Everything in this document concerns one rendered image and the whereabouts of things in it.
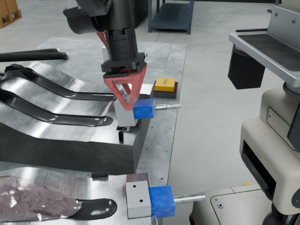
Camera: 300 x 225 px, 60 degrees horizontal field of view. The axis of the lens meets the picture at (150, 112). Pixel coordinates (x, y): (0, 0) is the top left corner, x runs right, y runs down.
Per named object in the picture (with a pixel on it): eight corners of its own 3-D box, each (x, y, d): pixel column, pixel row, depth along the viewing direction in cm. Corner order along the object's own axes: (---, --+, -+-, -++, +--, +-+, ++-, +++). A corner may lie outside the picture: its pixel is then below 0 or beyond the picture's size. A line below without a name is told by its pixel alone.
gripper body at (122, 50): (101, 75, 47) (93, 33, 45) (117, 63, 57) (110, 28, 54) (136, 72, 46) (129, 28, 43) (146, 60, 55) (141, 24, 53)
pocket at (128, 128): (142, 131, 60) (142, 117, 58) (137, 145, 55) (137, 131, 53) (122, 129, 60) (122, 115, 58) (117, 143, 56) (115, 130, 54)
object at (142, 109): (183, 113, 56) (180, 89, 54) (181, 122, 51) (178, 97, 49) (124, 117, 58) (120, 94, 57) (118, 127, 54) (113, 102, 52)
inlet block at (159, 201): (198, 195, 48) (201, 174, 45) (207, 219, 44) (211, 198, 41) (127, 203, 46) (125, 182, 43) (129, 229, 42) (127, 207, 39)
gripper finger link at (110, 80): (109, 115, 51) (100, 68, 47) (119, 102, 57) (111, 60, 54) (143, 113, 49) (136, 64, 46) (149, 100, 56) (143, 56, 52)
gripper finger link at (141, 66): (113, 110, 53) (104, 65, 49) (122, 98, 59) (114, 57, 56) (146, 108, 52) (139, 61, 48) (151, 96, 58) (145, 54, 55)
